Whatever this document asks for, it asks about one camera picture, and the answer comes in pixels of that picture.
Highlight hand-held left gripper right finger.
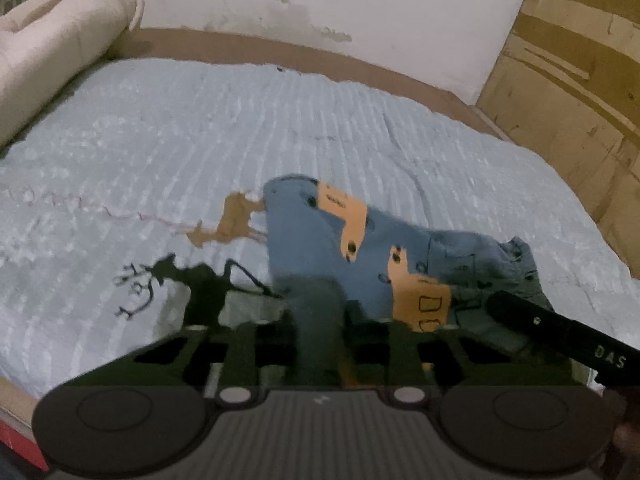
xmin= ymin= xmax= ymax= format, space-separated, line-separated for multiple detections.
xmin=344 ymin=300 xmax=591 ymax=390

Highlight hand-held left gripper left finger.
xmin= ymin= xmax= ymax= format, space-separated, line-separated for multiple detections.
xmin=59 ymin=309 xmax=302 ymax=390

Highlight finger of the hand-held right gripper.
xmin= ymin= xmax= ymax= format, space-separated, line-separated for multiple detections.
xmin=484 ymin=290 xmax=572 ymax=352

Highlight blue pants with orange print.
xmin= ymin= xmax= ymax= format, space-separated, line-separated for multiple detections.
xmin=262 ymin=174 xmax=557 ymax=387

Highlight light blue deer-print bedspread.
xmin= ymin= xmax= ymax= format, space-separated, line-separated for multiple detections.
xmin=0 ymin=57 xmax=640 ymax=397

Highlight plywood wardrobe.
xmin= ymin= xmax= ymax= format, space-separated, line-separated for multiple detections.
xmin=474 ymin=0 xmax=640 ymax=281

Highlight light blue bed quilt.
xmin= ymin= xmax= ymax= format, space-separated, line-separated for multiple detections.
xmin=0 ymin=26 xmax=512 ymax=480

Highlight rolled beige blanket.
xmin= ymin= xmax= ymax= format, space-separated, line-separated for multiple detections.
xmin=0 ymin=0 xmax=146 ymax=150

